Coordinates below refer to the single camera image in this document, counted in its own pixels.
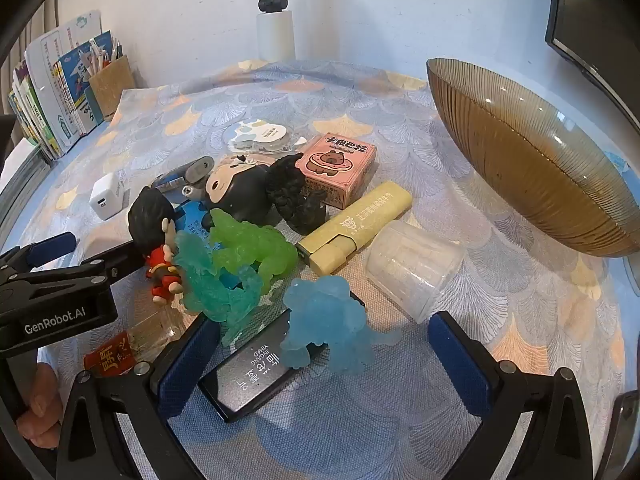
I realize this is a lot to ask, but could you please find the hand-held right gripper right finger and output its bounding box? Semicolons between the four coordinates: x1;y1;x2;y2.
427;310;596;480

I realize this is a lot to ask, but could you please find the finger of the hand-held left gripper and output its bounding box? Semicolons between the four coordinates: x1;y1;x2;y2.
0;231;77;281
75;237;151;286

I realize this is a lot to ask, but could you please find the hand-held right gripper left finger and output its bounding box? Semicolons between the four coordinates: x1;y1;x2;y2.
55;310;223;480

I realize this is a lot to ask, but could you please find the black-haired red-clothed figurine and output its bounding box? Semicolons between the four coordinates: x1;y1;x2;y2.
127;186;186;305

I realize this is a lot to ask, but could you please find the black rectangular box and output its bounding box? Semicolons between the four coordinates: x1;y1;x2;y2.
197;290;366;423

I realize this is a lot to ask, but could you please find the white charger plug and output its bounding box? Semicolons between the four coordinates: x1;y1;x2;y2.
89;172;126;221

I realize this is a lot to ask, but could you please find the teal translucent figurine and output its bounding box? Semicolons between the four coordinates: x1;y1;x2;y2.
172;232;265;348

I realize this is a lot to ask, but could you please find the blue translucent figurine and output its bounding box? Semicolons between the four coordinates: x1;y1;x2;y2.
280;275;401;376

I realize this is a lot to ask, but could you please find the brown ribbed glass bowl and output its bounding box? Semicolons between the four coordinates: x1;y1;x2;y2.
426;57;640;259

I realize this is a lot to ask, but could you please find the person's left hand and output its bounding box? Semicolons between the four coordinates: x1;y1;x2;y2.
15;362;63;448

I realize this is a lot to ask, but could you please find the clear bottle red label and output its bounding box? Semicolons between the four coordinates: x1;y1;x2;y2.
82;305;188;378

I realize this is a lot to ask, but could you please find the blue card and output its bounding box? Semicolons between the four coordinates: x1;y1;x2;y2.
172;200;221;241

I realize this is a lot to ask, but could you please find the dark blue pocket tool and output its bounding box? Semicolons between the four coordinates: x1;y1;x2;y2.
150;170;211;201

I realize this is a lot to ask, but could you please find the clear plastic cup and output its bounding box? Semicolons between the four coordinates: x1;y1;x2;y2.
364;220;465;323

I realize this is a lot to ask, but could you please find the grey key fob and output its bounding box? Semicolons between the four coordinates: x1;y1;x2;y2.
182;156;216;186

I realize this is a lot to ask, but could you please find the green translucent figurine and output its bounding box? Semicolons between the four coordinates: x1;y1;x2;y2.
207;208;300;281

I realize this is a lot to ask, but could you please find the black round-headed figurine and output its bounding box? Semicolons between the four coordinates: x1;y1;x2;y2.
200;154;282;228

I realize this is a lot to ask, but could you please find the row of books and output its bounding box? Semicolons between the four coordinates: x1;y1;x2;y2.
7;10;126;161

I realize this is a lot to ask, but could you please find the brown pen holder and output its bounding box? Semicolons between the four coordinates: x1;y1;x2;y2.
87;55;137;123

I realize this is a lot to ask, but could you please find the black dragon figurine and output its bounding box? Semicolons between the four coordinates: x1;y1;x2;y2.
265;152;327;236

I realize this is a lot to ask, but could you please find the bunch of pens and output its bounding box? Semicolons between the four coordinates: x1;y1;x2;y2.
85;35;123;78

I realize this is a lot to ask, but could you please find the beige curtain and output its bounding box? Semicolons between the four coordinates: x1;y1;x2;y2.
27;0;63;48

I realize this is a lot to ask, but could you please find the pink cardboard box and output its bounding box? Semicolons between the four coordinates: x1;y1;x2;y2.
292;132;377;209

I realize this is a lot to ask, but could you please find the light blue packet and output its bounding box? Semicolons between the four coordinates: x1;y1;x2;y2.
600;151;632;177

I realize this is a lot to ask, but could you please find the white desk lamp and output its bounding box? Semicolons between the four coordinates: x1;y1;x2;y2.
255;0;297;61

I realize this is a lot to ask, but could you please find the black monitor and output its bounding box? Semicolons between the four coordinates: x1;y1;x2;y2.
544;0;640;128

